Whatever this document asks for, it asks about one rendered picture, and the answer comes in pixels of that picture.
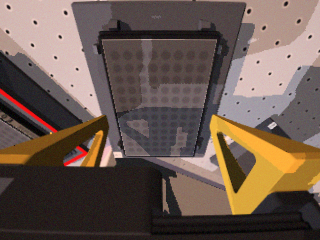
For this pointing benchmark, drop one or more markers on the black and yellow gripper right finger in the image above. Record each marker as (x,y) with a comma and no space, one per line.
(281,164)

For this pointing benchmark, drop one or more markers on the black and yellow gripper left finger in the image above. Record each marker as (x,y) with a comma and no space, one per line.
(50,150)

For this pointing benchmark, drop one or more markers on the grey microplate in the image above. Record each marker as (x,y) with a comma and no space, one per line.
(159,82)
(14,129)

